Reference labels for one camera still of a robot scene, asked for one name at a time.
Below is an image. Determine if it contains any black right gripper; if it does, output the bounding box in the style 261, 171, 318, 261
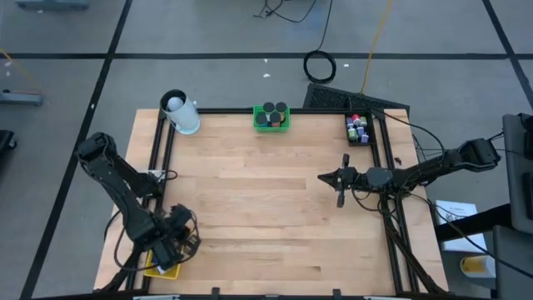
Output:
316, 153, 368, 208

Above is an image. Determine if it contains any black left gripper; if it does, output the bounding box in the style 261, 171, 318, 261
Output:
150, 202, 202, 272

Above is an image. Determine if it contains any yellow plastic basket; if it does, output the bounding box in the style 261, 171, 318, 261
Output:
143, 248, 182, 281

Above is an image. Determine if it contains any black plastic basket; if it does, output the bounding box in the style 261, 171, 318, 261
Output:
345, 109, 376, 147

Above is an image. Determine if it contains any green plastic basket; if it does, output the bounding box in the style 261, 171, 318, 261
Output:
252, 104, 291, 134

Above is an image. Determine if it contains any black mesh panel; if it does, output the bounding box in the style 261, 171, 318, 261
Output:
302, 82, 411, 113

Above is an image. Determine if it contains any white cylindrical lamp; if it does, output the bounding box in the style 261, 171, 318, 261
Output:
159, 88, 202, 136

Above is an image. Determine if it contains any white printed paper sheet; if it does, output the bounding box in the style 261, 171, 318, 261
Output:
434, 199, 488, 254

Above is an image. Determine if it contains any black diagonal beam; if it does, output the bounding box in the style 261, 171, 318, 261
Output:
435, 202, 513, 243

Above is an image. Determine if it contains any yellow white container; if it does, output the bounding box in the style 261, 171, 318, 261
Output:
459, 254, 497, 279

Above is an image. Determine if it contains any grey equipment cart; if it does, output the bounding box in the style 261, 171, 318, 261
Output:
492, 112, 533, 300

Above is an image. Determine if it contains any black floor object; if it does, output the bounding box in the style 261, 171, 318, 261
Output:
0, 129, 17, 176

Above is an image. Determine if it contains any grey metal floor stand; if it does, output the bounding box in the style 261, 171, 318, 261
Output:
0, 88, 44, 108

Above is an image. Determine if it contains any grey floor object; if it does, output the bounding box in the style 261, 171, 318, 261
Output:
15, 0, 91, 11

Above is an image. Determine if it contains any black coiled floor cable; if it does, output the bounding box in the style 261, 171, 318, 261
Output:
303, 0, 337, 86

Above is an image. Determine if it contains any black aluminium table frame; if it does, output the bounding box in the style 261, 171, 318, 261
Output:
99, 107, 449, 295

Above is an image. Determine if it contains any yellow floor cable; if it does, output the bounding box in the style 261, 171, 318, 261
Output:
360, 0, 393, 95

